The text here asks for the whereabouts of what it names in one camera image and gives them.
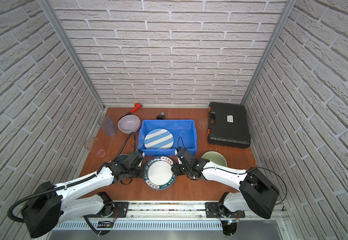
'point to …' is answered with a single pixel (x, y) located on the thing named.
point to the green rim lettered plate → (158, 174)
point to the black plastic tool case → (228, 125)
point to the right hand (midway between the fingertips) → (173, 169)
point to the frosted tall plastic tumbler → (107, 124)
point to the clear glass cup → (92, 144)
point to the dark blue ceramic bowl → (122, 158)
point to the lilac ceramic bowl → (129, 123)
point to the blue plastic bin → (184, 131)
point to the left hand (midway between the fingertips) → (147, 169)
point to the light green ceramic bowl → (215, 157)
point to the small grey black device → (161, 116)
